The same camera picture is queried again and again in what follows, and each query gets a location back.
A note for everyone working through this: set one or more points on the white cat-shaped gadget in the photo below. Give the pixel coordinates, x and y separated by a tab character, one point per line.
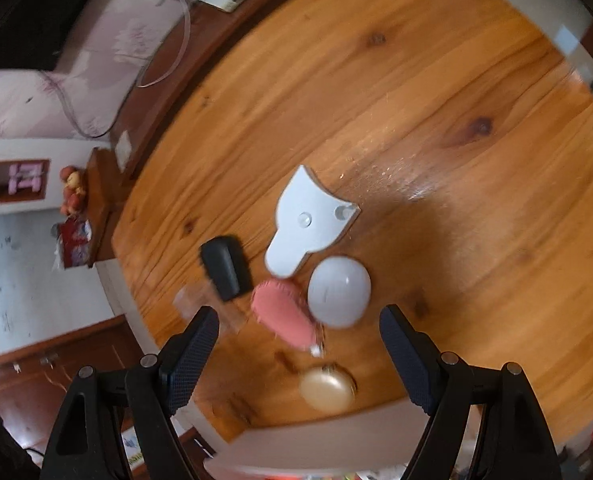
301	230

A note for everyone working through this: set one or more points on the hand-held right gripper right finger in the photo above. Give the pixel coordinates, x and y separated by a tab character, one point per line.
409	355

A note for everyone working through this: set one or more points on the pink boxes in niche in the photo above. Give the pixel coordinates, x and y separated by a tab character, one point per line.
25	177

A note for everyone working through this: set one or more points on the white oval case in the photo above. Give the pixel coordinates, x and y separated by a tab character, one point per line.
339	292

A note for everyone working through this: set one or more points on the grey booklet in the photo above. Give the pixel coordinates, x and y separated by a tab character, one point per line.
123	147

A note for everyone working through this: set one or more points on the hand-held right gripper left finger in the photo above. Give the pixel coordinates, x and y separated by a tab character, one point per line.
191	355

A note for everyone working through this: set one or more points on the clear plastic cup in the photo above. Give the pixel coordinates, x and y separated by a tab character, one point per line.
196	300

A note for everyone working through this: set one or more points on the pink fabric pouch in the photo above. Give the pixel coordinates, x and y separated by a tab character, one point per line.
281	312

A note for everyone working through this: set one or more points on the white wall niche shelf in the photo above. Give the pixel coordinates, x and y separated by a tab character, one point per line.
56	152

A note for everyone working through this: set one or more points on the white plastic tray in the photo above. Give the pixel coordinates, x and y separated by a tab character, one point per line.
326	440

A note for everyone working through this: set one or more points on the red snack packet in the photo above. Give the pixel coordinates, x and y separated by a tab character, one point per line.
74	242

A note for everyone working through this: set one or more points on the black charger plug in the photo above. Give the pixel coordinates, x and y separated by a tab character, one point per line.
224	267

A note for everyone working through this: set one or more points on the wooden side cabinet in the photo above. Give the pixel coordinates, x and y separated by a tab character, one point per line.
101	200

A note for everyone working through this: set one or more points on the brown wooden door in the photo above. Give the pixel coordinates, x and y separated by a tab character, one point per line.
51	355

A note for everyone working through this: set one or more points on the gold round compact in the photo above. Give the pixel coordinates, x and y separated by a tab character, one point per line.
326	390

